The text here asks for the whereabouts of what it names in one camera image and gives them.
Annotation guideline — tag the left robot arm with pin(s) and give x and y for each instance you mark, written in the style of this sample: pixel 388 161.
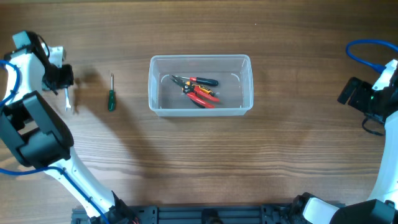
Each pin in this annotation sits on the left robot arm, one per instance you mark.
pixel 38 138

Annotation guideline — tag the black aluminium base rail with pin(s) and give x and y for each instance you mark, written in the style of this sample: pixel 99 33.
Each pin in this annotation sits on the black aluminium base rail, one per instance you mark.
pixel 261 214

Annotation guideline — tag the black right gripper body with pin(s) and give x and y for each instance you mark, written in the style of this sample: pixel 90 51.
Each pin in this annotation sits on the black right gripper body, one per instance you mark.
pixel 366 100

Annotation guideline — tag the green handled screwdriver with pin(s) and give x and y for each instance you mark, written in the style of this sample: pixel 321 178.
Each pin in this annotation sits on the green handled screwdriver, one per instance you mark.
pixel 112 99

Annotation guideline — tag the orange black needle-nose pliers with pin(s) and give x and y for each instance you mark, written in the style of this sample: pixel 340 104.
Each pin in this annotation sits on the orange black needle-nose pliers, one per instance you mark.
pixel 206 90

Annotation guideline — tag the clear plastic container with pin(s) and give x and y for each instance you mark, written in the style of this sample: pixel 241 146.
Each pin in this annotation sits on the clear plastic container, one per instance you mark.
pixel 235 89

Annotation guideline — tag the small silver wrench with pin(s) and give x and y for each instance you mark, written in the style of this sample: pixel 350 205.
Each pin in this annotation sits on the small silver wrench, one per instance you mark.
pixel 68 106

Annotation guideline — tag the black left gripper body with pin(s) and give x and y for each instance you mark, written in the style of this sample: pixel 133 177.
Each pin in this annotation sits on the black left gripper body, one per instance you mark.
pixel 56 78

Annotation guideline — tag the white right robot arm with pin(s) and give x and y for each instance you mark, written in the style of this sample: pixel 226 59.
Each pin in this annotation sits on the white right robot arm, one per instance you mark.
pixel 381 205

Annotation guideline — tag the red black screwdriver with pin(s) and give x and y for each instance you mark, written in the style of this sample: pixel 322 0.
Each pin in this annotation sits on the red black screwdriver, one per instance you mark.
pixel 200 80

